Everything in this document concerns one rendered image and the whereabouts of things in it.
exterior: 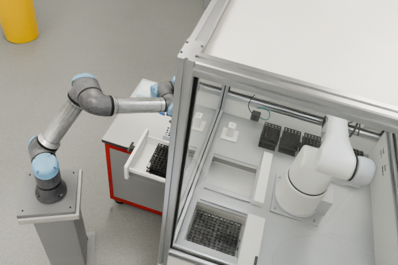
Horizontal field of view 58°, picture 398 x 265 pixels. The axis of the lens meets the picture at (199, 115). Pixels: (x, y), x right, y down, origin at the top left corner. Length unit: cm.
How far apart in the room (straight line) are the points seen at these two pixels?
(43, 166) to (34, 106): 182
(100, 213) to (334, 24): 220
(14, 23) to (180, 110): 353
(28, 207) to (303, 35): 153
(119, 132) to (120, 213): 77
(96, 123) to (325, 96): 277
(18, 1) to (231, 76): 354
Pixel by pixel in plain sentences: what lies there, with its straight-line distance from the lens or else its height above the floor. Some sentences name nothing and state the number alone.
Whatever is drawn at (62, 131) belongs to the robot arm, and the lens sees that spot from 185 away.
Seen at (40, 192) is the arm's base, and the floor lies 85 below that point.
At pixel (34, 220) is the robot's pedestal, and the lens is 198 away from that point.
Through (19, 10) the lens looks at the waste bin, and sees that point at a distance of 418.
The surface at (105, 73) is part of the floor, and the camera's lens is 386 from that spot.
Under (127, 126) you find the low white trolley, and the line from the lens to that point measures 227.
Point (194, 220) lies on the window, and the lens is 124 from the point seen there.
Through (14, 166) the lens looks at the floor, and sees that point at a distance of 318.
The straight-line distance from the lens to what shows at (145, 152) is 203.
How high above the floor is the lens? 243
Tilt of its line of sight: 45 degrees down
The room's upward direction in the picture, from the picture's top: 10 degrees clockwise
